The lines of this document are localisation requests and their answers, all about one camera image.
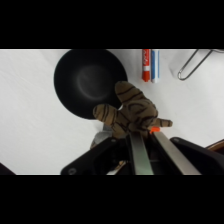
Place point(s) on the blue marker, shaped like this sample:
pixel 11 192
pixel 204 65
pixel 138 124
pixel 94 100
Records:
pixel 155 65

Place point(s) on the red marker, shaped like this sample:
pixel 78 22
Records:
pixel 146 65

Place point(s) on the grey cube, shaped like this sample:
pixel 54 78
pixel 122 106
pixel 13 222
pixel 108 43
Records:
pixel 100 137

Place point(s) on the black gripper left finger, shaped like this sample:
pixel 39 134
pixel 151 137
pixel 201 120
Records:
pixel 140 156

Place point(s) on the striped tiger plush toy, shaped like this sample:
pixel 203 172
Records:
pixel 136 108

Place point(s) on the black bowl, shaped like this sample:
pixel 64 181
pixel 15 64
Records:
pixel 85 80

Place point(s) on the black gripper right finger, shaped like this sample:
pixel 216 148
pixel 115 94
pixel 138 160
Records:
pixel 175 156

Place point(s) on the orange cube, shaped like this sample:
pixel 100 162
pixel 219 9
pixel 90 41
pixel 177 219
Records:
pixel 155 130

